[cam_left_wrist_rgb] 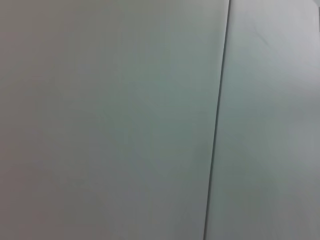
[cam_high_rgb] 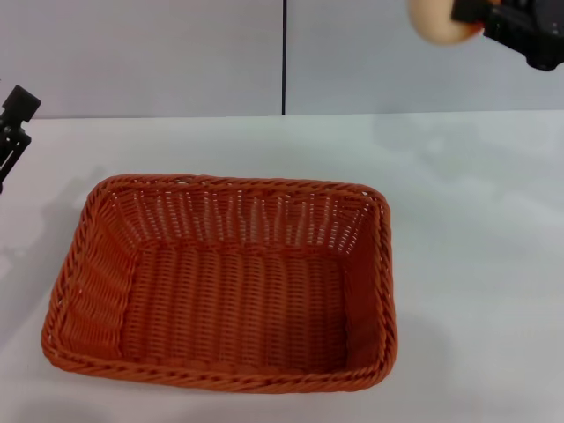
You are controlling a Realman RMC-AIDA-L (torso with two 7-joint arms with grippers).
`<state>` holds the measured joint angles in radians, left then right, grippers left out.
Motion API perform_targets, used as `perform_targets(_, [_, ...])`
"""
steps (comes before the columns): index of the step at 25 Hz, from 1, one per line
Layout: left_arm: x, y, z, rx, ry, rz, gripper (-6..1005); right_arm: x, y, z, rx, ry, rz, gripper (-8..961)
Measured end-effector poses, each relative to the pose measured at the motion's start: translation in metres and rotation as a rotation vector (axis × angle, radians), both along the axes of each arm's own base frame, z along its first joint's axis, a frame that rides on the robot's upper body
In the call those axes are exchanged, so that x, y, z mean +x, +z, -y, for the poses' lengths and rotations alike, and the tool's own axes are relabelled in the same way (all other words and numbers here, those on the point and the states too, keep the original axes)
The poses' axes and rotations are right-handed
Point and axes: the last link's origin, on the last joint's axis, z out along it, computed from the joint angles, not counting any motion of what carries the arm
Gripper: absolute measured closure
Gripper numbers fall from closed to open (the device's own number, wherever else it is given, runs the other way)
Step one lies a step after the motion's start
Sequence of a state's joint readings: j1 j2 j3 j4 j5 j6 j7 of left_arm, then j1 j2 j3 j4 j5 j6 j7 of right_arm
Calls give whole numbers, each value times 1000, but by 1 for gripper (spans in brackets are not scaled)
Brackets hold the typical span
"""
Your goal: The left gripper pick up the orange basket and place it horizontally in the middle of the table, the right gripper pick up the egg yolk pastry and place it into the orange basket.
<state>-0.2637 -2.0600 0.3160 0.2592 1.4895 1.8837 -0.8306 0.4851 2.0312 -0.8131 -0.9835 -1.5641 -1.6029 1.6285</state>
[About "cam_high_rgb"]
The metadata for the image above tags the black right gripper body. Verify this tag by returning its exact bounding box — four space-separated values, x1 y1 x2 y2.
482 0 564 71

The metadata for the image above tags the round toy bread bun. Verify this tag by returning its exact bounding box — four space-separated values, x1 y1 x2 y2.
406 0 485 46

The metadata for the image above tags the orange woven plastic basket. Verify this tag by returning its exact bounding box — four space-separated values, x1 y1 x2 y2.
40 174 400 396

